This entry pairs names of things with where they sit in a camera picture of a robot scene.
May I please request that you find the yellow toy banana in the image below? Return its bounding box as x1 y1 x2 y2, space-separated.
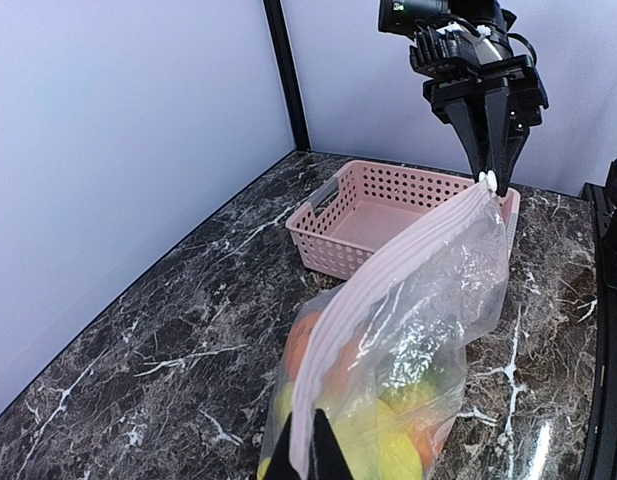
342 400 423 479

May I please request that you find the clear zip top bag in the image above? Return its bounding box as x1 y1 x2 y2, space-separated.
274 173 509 479

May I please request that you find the black front rail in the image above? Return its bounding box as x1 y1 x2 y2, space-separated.
579 159 617 479

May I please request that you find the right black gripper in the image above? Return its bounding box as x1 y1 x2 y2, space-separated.
409 24 549 195

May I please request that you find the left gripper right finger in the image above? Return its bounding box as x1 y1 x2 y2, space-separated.
310 409 353 480

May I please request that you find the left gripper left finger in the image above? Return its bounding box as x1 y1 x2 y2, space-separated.
265 413 300 480

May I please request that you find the yellow toy pepper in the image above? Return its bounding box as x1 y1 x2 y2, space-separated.
257 381 294 479

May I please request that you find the green orange toy mango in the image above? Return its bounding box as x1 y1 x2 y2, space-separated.
381 368 465 470

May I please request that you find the toy orange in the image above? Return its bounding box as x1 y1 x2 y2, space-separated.
282 309 329 381

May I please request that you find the right black frame post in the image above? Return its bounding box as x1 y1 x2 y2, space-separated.
263 0 312 151

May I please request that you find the pink plastic basket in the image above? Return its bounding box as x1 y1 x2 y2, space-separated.
284 159 522 281

